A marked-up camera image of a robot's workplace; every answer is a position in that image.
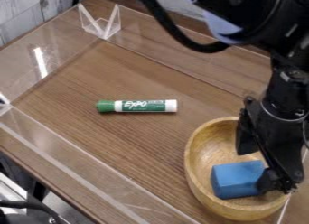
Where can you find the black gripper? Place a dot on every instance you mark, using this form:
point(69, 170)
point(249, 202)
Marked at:
point(273, 130)

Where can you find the blue foam block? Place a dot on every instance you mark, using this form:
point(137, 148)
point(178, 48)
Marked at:
point(233, 179)

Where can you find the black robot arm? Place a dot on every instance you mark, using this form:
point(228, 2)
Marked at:
point(275, 25)

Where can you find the brown wooden bowl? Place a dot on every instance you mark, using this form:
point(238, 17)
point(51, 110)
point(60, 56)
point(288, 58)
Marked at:
point(212, 147)

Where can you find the green Expo marker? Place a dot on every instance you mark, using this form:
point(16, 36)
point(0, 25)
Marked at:
point(167, 106)

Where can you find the clear acrylic tray wall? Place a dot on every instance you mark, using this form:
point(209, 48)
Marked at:
point(117, 163)

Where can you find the clear acrylic corner bracket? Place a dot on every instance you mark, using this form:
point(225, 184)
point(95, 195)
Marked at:
point(101, 27)

